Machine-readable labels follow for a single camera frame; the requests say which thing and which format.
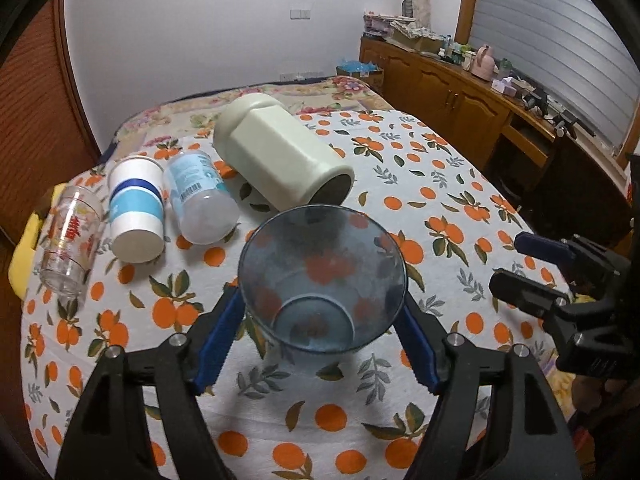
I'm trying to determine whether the floral bed sheet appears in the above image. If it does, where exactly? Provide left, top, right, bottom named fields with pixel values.
left=97, top=75, right=397, bottom=167

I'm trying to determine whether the clear plastic bottle blue label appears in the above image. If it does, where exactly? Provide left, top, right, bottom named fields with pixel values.
left=164, top=150, right=241, bottom=246

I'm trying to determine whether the pink kettle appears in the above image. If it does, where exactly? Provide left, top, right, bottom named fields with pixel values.
left=472, top=45, right=499, bottom=81

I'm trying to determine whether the pink tissue box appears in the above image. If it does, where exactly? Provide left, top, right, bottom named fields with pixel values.
left=492, top=76, right=522, bottom=97

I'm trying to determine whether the grey window blind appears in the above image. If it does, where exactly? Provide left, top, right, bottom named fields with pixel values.
left=469, top=0, right=640, bottom=161

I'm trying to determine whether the wooden cabinet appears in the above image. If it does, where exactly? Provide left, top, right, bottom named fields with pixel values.
left=359, top=35, right=632, bottom=211

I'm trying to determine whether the brown wooden wardrobe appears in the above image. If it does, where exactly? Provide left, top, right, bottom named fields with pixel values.
left=0, top=0, right=102, bottom=243

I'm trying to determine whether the yellow object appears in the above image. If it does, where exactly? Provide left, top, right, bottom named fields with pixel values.
left=9, top=209, right=47, bottom=301

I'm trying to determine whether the clear glass red print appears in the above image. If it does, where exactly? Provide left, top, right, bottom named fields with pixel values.
left=39, top=185, right=109, bottom=299

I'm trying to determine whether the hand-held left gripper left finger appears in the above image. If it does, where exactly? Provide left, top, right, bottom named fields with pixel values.
left=55, top=282, right=247, bottom=480

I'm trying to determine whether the white paper cup blue stripe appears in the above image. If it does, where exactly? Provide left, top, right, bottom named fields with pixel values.
left=107, top=156, right=167, bottom=264

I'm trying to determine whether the black device on cabinet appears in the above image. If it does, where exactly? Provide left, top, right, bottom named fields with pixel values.
left=522, top=87, right=552, bottom=111

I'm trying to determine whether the cardboard box with blue items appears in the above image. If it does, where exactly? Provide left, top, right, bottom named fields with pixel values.
left=336, top=57, right=385, bottom=94

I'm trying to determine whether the orange fruit print tablecloth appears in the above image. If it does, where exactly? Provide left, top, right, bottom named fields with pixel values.
left=20, top=107, right=576, bottom=480

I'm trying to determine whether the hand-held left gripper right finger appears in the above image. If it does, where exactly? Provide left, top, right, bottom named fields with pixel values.
left=394, top=292, right=584, bottom=480

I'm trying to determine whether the pale green ceramic cup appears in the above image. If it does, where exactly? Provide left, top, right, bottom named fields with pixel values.
left=212, top=94, right=357, bottom=211

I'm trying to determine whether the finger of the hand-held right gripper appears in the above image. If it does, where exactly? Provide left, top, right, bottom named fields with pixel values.
left=489, top=269, right=571, bottom=322
left=514, top=232, right=588, bottom=281

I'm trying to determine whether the blue glass cup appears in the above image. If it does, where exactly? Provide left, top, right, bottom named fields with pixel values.
left=237, top=205, right=409, bottom=362

